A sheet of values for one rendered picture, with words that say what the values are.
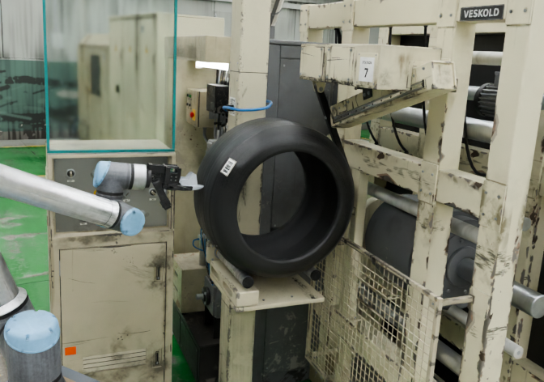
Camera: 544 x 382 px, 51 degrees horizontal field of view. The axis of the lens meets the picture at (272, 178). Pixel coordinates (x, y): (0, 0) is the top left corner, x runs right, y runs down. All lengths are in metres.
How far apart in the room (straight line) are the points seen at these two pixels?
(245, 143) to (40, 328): 0.88
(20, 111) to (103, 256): 8.56
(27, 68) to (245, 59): 8.94
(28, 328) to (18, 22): 9.57
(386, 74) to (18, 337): 1.37
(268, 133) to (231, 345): 1.08
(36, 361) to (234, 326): 1.06
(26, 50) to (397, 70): 9.65
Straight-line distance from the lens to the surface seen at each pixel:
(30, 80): 11.13
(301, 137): 2.06
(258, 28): 2.38
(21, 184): 1.72
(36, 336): 1.82
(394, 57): 1.94
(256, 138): 2.02
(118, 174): 1.98
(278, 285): 2.40
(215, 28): 5.87
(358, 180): 2.61
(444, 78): 1.94
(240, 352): 2.72
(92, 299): 2.80
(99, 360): 2.94
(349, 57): 2.07
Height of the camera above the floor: 1.73
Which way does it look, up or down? 12 degrees down
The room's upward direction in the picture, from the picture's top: 3 degrees clockwise
